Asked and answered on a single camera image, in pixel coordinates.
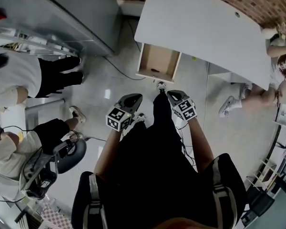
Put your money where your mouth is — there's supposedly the black floor cable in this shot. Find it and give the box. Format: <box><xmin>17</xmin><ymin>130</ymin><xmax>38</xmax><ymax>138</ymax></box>
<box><xmin>84</xmin><ymin>136</ymin><xmax>107</xmax><ymax>143</ymax></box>

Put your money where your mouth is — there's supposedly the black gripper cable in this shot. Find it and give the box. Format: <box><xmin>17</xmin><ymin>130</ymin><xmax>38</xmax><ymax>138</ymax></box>
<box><xmin>175</xmin><ymin>125</ymin><xmax>196</xmax><ymax>167</ymax></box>

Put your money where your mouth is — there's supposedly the wooden rack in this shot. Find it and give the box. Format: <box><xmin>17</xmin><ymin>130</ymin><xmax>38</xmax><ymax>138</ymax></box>
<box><xmin>246</xmin><ymin>158</ymin><xmax>277</xmax><ymax>190</ymax></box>

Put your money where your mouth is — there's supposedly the grey refrigerator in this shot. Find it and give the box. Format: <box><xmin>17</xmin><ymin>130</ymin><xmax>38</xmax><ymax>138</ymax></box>
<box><xmin>0</xmin><ymin>0</ymin><xmax>122</xmax><ymax>57</ymax></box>

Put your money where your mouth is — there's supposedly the person's black clothing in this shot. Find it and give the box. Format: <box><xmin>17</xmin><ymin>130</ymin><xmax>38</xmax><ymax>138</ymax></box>
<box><xmin>71</xmin><ymin>93</ymin><xmax>247</xmax><ymax>229</ymax></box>

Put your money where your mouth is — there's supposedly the white shelving rack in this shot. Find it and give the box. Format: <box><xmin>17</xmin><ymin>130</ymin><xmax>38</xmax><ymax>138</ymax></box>
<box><xmin>0</xmin><ymin>27</ymin><xmax>80</xmax><ymax>57</ymax></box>

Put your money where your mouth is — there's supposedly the black chair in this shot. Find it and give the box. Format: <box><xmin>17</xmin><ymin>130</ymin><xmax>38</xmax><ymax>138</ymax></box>
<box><xmin>240</xmin><ymin>187</ymin><xmax>276</xmax><ymax>224</ymax></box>

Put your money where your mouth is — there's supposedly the white box appliance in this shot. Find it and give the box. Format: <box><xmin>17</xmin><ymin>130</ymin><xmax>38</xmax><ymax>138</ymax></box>
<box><xmin>274</xmin><ymin>104</ymin><xmax>286</xmax><ymax>126</ymax></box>

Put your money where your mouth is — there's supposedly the white wooden drawer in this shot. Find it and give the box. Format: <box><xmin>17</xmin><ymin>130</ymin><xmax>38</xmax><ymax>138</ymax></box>
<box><xmin>135</xmin><ymin>43</ymin><xmax>182</xmax><ymax>83</ymax></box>

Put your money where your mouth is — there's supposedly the white desk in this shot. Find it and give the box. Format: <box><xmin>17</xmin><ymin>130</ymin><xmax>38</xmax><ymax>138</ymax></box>
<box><xmin>134</xmin><ymin>0</ymin><xmax>272</xmax><ymax>92</ymax></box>

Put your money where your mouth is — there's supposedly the grey shoulder strap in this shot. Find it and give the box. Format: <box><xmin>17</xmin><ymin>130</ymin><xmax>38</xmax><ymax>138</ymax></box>
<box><xmin>212</xmin><ymin>161</ymin><xmax>238</xmax><ymax>229</ymax></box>
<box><xmin>83</xmin><ymin>174</ymin><xmax>108</xmax><ymax>229</ymax></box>

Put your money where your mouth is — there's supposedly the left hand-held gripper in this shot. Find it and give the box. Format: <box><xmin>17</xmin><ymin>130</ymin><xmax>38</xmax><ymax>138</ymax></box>
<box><xmin>105</xmin><ymin>93</ymin><xmax>143</xmax><ymax>132</ymax></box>

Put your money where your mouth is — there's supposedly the white vase with flowers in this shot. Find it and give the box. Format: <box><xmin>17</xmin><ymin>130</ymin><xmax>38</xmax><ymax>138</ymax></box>
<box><xmin>261</xmin><ymin>22</ymin><xmax>286</xmax><ymax>41</ymax></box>

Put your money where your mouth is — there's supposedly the person's right forearm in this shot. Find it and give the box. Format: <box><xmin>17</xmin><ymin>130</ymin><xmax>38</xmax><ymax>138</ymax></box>
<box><xmin>187</xmin><ymin>117</ymin><xmax>215</xmax><ymax>174</ymax></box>

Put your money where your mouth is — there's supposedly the white table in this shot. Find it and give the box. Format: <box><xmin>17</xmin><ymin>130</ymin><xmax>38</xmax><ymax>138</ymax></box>
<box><xmin>25</xmin><ymin>98</ymin><xmax>65</xmax><ymax>128</ymax></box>

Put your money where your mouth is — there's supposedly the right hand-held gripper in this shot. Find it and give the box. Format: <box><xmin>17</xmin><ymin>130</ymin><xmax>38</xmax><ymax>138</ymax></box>
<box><xmin>166</xmin><ymin>90</ymin><xmax>197</xmax><ymax>122</ymax></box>

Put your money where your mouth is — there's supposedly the grey floor cable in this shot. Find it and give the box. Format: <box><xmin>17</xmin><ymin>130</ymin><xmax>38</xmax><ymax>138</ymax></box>
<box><xmin>102</xmin><ymin>56</ymin><xmax>146</xmax><ymax>81</ymax></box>

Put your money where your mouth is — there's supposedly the checkered mat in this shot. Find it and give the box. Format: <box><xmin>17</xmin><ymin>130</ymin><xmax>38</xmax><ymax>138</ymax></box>
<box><xmin>39</xmin><ymin>203</ymin><xmax>72</xmax><ymax>229</ymax></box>

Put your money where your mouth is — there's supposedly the person's left forearm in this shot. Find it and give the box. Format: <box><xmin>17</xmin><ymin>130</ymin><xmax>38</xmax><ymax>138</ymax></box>
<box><xmin>94</xmin><ymin>127</ymin><xmax>123</xmax><ymax>180</ymax></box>

